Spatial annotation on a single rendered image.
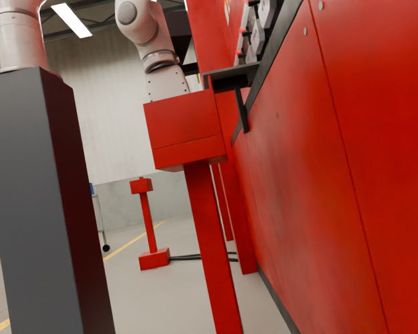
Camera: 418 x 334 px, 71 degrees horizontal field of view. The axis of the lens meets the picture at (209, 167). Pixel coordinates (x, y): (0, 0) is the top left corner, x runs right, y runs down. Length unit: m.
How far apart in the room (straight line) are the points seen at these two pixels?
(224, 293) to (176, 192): 7.36
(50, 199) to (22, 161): 0.12
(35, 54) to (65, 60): 8.71
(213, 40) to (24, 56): 1.43
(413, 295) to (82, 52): 9.50
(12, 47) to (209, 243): 0.75
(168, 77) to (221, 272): 0.47
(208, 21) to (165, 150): 1.69
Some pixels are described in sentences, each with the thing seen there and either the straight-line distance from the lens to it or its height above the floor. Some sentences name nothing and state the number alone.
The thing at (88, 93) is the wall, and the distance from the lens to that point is 9.13.
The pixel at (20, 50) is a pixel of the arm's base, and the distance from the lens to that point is 1.01.
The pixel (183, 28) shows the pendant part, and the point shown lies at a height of 1.80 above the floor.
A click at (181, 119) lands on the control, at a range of 0.65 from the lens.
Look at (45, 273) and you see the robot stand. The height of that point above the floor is 0.47.
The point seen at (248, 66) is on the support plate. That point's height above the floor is 0.99.
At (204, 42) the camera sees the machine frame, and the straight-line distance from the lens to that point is 2.19.
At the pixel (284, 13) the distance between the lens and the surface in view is 0.57.
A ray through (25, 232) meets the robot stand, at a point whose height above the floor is 0.58.
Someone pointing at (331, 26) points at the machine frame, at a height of 0.76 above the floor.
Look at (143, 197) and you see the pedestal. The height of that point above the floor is 0.63.
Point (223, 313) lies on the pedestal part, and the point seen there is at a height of 0.31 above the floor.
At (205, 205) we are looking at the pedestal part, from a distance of 0.70.
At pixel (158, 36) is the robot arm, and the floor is 0.95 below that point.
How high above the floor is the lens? 0.60
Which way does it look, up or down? 4 degrees up
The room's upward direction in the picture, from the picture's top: 12 degrees counter-clockwise
